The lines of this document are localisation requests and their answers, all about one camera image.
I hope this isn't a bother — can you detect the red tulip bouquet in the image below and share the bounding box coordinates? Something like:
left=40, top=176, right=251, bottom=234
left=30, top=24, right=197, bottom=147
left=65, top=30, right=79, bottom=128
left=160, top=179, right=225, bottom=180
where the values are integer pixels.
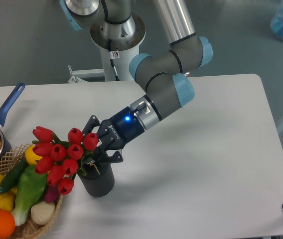
left=32, top=126, right=100, bottom=195

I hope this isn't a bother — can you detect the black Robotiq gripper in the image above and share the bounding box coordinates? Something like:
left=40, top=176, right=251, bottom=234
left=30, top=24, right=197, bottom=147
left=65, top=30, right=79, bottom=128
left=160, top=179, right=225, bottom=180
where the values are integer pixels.
left=82, top=107, right=145, bottom=164

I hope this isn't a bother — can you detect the dark green cucumber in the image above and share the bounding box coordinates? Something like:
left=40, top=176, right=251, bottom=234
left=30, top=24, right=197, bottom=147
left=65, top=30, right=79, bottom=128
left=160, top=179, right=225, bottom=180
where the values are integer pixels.
left=0, top=157, right=29, bottom=194

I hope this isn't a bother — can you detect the purple red radish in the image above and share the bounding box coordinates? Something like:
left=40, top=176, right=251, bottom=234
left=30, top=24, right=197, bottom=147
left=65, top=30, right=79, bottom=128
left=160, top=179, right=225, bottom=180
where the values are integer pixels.
left=43, top=185, right=60, bottom=203

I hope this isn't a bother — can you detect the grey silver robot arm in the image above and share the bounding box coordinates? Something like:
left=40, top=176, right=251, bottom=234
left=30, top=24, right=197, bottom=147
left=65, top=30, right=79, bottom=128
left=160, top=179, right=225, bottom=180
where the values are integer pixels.
left=60, top=0, right=213, bottom=164

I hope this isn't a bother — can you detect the yellow squash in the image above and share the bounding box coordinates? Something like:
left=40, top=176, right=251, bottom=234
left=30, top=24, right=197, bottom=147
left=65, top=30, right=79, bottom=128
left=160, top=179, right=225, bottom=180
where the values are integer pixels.
left=24, top=145, right=42, bottom=165

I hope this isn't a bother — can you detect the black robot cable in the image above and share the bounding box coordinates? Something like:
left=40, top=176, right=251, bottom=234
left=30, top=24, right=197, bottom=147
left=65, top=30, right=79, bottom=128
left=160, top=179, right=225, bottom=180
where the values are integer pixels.
left=99, top=0, right=121, bottom=81

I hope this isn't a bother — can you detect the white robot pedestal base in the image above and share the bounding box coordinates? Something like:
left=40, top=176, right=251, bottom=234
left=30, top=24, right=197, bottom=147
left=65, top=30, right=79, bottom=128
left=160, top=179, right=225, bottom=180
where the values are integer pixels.
left=68, top=46, right=140, bottom=83

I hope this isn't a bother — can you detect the orange fruit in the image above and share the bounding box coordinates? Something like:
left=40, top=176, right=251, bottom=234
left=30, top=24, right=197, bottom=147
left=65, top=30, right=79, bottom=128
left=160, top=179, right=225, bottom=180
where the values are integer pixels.
left=0, top=210, right=15, bottom=239

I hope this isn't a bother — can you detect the white garlic bulb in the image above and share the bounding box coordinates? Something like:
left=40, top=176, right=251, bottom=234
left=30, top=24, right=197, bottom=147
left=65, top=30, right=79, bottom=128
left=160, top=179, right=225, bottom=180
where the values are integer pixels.
left=30, top=201, right=55, bottom=225

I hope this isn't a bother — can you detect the green bok choy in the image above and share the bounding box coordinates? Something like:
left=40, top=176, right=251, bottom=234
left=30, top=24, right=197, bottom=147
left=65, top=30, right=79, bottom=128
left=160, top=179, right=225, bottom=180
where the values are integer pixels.
left=11, top=165, right=47, bottom=227

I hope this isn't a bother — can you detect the dark grey ribbed vase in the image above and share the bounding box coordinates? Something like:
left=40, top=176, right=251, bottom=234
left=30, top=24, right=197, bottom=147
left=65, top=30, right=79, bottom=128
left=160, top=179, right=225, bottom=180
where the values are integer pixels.
left=78, top=164, right=115, bottom=197

